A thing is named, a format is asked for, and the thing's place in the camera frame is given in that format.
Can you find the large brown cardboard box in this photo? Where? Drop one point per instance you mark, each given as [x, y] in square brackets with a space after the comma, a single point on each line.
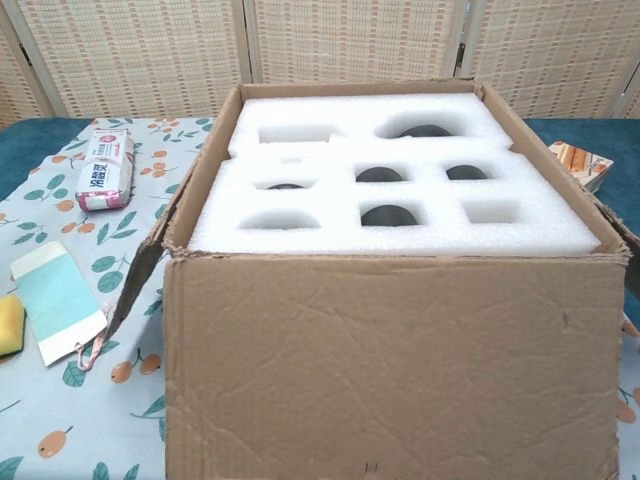
[375, 375]

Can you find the black ceramic cup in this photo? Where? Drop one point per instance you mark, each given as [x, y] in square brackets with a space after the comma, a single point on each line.
[390, 216]
[467, 173]
[287, 186]

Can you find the white foam insert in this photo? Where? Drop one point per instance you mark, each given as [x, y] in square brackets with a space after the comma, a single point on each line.
[430, 196]

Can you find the pink white snack packet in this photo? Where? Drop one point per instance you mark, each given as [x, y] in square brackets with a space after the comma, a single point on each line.
[105, 170]

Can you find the woven bamboo folding screen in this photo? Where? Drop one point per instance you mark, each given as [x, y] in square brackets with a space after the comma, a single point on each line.
[150, 50]

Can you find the orange snack box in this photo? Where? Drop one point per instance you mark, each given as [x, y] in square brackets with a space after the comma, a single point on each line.
[585, 165]

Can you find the floral tablecloth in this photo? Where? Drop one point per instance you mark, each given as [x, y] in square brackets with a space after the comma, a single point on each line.
[75, 425]

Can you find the yellow sponge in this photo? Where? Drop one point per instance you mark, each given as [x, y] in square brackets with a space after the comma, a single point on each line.
[10, 325]

